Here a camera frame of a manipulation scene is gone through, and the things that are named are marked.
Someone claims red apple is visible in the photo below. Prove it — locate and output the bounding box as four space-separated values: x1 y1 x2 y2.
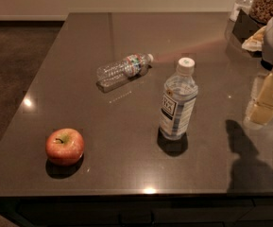
45 129 84 166

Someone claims clear bottle in background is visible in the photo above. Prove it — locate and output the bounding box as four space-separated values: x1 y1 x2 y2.
230 0 252 22

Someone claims blue labelled plastic water bottle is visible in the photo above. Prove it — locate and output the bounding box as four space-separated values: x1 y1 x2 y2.
160 58 198 141

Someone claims clear plastic bottle lying down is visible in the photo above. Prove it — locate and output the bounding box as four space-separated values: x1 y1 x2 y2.
96 53 154 88

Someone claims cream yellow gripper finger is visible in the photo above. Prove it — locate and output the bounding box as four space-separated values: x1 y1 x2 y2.
247 72 273 126

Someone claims pale snack packet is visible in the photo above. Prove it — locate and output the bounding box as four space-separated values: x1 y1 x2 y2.
242 26 266 52

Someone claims black snack holder box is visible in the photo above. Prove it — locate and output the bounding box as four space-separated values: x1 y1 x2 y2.
232 9 264 44

